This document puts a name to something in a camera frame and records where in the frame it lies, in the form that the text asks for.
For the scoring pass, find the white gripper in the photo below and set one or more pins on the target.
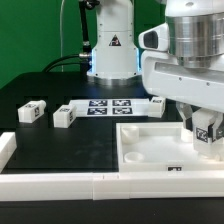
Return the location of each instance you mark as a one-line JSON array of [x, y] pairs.
[[183, 58]]

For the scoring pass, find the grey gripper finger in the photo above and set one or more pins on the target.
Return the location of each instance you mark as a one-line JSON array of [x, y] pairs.
[[218, 127]]

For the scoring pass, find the white square tabletop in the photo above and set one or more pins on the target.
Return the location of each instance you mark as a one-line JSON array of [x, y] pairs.
[[162, 146]]

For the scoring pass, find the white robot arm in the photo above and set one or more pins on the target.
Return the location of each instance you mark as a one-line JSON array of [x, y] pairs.
[[115, 58]]

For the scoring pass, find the white U-shaped fence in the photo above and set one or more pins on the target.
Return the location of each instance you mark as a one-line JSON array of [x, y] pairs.
[[102, 186]]

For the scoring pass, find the white marker base plate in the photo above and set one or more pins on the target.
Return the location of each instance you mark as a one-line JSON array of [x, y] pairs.
[[111, 107]]

